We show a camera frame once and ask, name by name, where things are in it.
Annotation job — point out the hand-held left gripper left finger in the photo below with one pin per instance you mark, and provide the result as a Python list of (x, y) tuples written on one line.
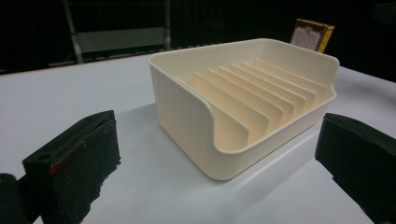
[(77, 174)]

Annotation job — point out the brown and yellow box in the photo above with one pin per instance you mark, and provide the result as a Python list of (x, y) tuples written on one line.
[(309, 37)]

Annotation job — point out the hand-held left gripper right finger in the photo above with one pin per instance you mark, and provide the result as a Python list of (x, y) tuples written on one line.
[(361, 155)]

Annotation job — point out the cream plastic divider rack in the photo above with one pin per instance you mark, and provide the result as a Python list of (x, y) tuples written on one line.
[(199, 130)]

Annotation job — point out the metal stand frame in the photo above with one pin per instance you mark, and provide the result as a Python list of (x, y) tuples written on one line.
[(118, 39)]

